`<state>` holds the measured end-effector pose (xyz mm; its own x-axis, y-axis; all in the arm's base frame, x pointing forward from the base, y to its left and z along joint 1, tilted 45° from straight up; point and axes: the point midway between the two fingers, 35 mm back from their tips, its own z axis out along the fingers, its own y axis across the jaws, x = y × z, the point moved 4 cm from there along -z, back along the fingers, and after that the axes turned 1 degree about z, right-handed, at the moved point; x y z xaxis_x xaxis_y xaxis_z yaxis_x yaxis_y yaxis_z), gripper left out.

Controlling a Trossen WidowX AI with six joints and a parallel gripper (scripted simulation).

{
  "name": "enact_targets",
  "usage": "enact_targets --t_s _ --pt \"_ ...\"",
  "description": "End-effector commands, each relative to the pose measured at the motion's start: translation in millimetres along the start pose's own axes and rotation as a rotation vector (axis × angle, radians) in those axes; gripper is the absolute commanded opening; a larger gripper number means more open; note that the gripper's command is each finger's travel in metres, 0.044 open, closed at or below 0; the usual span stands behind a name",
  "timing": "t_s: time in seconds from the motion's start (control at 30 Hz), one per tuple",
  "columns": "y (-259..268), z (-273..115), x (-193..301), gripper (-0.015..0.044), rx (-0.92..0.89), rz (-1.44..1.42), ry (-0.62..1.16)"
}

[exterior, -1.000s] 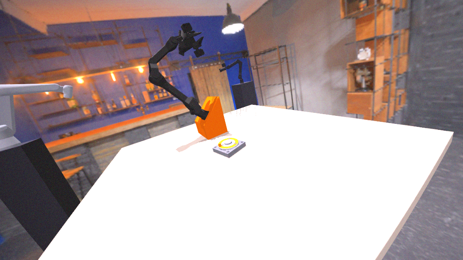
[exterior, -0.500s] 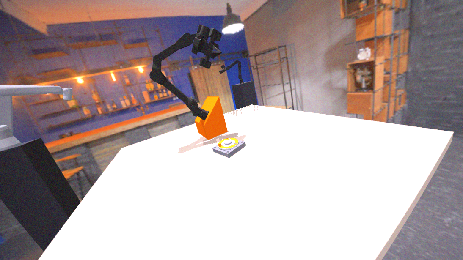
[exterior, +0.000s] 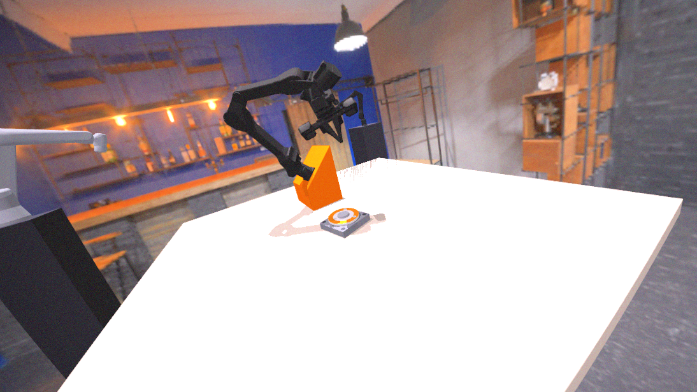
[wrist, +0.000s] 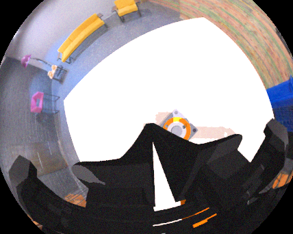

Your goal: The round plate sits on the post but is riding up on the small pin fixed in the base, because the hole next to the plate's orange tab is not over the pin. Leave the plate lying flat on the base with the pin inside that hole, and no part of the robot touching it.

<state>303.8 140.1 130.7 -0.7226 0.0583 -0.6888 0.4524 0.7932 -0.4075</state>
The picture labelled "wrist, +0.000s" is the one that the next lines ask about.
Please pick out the orange round plate with holes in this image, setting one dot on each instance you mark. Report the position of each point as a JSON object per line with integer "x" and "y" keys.
{"x": 179, "y": 121}

